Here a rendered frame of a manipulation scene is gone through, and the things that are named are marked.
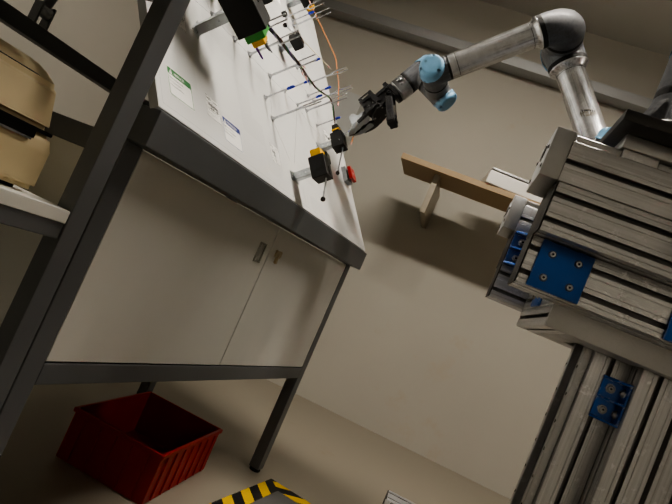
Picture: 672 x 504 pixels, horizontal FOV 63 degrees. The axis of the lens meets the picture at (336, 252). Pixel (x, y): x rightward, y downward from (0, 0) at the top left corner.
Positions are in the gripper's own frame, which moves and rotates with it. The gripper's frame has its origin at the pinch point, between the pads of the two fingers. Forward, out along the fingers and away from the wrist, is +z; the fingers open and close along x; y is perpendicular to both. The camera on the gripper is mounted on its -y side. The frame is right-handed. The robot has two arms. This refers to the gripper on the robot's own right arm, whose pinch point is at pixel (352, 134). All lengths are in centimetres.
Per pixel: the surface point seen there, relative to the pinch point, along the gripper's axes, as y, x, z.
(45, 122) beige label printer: -42, 98, 42
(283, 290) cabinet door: -36, 9, 46
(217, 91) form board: -23, 67, 22
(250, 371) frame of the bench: -47, 4, 68
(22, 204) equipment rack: -54, 99, 50
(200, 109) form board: -32, 74, 26
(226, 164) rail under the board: -38, 65, 30
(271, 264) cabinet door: -35, 22, 42
